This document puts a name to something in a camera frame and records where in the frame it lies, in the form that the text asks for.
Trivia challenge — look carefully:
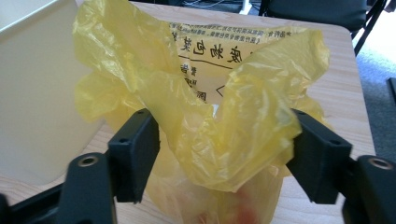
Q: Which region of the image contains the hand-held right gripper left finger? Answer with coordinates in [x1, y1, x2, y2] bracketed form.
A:
[106, 107, 162, 204]

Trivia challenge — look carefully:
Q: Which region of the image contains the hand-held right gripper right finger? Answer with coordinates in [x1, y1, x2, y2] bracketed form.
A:
[285, 107, 355, 205]

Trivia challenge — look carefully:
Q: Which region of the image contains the yellow toy pot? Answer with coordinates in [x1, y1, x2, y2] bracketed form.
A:
[72, 0, 332, 224]

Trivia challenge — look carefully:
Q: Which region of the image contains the white plastic bin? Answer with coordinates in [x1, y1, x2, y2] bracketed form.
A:
[0, 0, 108, 187]

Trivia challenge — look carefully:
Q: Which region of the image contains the red and white crumpled wrapper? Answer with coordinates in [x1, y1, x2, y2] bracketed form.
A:
[232, 189, 260, 224]

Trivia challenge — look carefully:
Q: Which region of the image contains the black folding chair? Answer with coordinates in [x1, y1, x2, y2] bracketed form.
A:
[258, 0, 390, 58]

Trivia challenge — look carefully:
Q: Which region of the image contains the white desk frame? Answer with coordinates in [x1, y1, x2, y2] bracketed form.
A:
[238, 0, 254, 16]

